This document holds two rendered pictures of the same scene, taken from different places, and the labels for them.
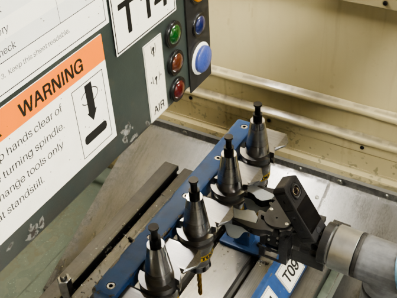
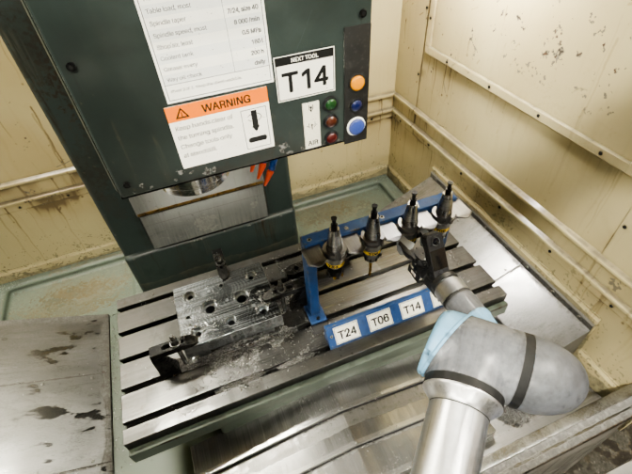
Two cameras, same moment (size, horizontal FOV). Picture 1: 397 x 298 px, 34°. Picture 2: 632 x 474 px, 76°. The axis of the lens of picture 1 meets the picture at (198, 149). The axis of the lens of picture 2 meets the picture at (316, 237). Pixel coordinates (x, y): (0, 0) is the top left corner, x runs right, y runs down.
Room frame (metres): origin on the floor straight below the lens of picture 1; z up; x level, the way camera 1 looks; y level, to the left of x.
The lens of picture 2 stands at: (0.04, -0.35, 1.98)
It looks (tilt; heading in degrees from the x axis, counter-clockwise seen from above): 45 degrees down; 39
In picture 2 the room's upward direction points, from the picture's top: 4 degrees counter-clockwise
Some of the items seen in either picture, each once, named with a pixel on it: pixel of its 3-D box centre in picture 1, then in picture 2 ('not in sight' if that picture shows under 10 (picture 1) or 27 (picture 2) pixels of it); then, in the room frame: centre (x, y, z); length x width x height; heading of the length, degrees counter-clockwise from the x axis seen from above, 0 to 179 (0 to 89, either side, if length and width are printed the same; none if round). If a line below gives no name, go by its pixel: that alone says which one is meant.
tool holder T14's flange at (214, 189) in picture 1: (229, 190); (408, 225); (0.83, -0.05, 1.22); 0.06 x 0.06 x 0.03
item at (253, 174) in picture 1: (243, 172); (425, 221); (0.87, -0.08, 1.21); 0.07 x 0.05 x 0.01; 58
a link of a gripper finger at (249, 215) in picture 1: (233, 224); (401, 245); (0.78, -0.05, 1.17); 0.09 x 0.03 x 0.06; 71
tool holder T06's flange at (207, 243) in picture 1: (196, 232); (371, 238); (0.73, 0.01, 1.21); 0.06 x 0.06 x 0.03
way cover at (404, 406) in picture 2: not in sight; (349, 437); (0.42, -0.12, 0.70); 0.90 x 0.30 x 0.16; 148
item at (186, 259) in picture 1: (179, 256); (354, 244); (0.68, 0.04, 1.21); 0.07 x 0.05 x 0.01; 58
